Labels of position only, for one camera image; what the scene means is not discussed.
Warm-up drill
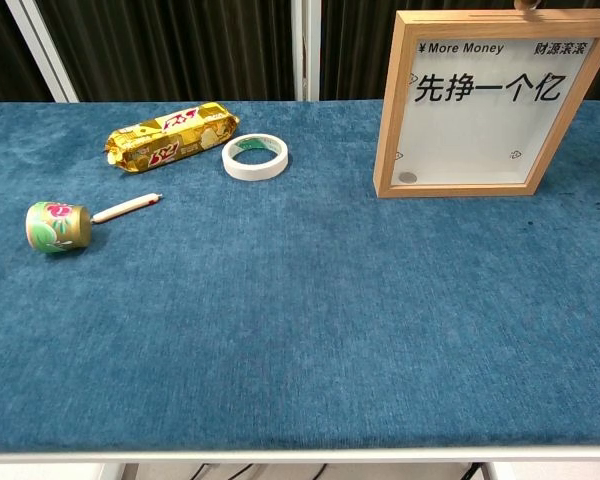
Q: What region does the white masking tape roll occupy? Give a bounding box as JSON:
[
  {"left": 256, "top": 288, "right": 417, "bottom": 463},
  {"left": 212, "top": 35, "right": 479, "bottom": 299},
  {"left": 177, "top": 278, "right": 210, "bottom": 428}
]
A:
[{"left": 221, "top": 133, "right": 290, "bottom": 181}]

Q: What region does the gold foil snack packet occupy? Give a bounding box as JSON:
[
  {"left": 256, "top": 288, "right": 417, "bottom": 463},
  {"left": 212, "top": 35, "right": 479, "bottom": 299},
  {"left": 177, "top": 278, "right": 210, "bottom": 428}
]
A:
[{"left": 103, "top": 101, "right": 240, "bottom": 174}]

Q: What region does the blue fabric table cloth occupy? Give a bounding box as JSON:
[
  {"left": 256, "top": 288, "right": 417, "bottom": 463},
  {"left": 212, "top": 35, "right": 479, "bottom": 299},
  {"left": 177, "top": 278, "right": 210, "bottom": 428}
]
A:
[{"left": 0, "top": 99, "right": 600, "bottom": 454}]

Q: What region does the wooden frame money box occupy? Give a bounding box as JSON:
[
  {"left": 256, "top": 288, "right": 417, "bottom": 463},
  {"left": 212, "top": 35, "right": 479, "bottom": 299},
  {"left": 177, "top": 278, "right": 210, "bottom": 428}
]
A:
[{"left": 372, "top": 9, "right": 600, "bottom": 200}]

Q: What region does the painted drum toy wooden handle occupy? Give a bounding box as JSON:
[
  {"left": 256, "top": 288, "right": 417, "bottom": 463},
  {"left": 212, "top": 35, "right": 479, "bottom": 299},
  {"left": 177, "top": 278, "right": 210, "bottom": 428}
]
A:
[{"left": 24, "top": 192, "right": 164, "bottom": 254}]

